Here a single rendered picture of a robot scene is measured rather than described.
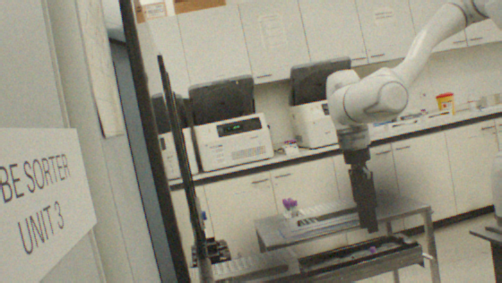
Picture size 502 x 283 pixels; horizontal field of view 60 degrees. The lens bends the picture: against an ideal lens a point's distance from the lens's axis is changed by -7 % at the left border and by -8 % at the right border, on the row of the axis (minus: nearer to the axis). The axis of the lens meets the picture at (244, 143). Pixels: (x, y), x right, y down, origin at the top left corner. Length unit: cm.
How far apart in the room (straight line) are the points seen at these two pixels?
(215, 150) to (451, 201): 205
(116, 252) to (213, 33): 373
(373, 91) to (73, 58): 94
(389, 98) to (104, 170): 92
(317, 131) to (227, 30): 111
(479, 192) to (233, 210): 214
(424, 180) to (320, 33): 152
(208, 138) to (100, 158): 336
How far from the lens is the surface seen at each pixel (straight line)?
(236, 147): 355
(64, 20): 19
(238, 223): 361
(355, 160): 126
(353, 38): 414
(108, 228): 19
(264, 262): 126
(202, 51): 386
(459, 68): 498
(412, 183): 399
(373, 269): 132
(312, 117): 367
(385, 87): 107
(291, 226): 163
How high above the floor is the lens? 125
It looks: 3 degrees down
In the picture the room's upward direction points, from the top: 12 degrees counter-clockwise
